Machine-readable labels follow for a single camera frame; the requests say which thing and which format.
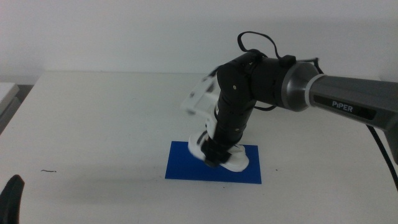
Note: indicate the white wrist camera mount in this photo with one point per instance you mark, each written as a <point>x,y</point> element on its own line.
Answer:
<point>200,99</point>

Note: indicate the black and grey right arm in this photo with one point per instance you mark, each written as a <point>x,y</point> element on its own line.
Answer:
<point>342,93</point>

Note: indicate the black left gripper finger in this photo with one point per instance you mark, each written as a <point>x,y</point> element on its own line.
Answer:
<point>12,202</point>

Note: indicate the small dark thread scrap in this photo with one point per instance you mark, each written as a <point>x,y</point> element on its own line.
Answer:
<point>48,170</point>

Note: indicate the blue rectangular mat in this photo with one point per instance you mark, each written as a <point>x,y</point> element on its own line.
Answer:
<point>183,168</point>

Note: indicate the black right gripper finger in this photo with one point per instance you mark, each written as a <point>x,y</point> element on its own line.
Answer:
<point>211,163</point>

